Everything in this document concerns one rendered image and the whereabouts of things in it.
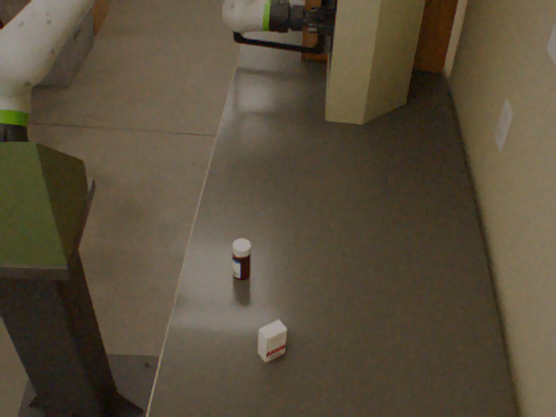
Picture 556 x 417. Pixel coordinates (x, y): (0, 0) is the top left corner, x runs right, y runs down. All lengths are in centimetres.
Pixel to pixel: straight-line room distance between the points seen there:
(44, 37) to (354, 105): 91
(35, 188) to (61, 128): 228
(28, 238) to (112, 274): 130
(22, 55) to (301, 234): 73
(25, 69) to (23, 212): 30
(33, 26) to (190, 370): 74
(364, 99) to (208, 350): 89
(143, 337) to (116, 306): 19
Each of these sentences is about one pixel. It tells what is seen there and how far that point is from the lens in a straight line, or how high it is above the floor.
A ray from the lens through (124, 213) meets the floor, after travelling 293.
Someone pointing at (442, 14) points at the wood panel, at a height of 116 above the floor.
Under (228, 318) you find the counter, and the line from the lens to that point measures 129.
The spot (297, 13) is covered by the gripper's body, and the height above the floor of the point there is 122.
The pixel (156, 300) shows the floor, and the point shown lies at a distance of 255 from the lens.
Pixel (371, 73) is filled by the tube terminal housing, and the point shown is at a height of 111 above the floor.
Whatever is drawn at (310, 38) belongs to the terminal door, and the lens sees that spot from 205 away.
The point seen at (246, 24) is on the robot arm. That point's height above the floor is 119.
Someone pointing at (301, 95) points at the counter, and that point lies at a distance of 194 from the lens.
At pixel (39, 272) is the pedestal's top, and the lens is 146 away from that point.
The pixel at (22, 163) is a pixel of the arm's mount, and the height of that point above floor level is 123.
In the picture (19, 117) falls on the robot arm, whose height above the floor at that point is 121.
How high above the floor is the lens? 197
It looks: 43 degrees down
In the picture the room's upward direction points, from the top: 4 degrees clockwise
